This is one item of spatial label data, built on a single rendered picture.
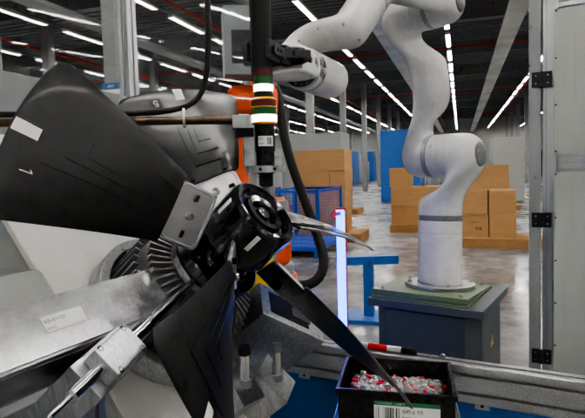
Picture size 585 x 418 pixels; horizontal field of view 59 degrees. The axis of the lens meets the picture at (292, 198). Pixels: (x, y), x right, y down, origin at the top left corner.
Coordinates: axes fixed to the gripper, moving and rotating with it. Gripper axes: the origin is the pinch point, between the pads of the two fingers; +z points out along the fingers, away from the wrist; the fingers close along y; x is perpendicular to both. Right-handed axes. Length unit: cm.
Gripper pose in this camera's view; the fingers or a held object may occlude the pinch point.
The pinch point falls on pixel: (261, 52)
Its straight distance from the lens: 91.5
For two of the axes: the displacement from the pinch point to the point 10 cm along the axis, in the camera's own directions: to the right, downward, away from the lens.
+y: -8.9, 0.0, 4.5
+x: -0.2, -10.0, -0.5
